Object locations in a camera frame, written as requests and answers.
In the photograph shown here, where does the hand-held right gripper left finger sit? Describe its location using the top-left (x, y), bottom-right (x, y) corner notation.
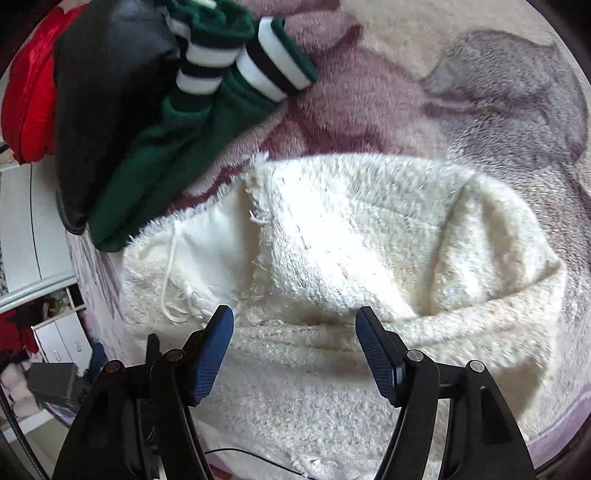
top-left (52, 305), bottom-right (235, 480)

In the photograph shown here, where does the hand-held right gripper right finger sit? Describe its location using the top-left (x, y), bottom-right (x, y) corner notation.
top-left (355, 305), bottom-right (539, 480)

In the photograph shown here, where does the white fluffy garment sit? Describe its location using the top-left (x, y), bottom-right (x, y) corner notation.
top-left (121, 152), bottom-right (568, 480)

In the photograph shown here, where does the white drawer cabinet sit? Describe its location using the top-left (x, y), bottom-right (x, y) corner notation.
top-left (30, 284), bottom-right (93, 370)

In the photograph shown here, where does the grey box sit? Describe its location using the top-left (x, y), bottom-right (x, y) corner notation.
top-left (27, 362), bottom-right (83, 407)

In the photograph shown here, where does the white wardrobe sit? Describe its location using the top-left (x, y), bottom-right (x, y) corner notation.
top-left (0, 162), bottom-right (77, 311)

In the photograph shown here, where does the green striped sweater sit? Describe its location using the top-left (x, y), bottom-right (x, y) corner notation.
top-left (88, 0), bottom-right (321, 253)

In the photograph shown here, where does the floral plush blanket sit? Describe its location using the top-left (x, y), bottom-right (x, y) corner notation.
top-left (65, 0), bottom-right (591, 472)

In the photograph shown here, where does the black leather jacket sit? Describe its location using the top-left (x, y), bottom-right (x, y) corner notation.
top-left (54, 0), bottom-right (185, 234)

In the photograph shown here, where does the red puffer jacket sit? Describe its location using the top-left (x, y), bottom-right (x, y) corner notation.
top-left (0, 6), bottom-right (84, 164)

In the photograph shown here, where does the black cable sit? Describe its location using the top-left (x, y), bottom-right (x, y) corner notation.
top-left (205, 449), bottom-right (307, 478)

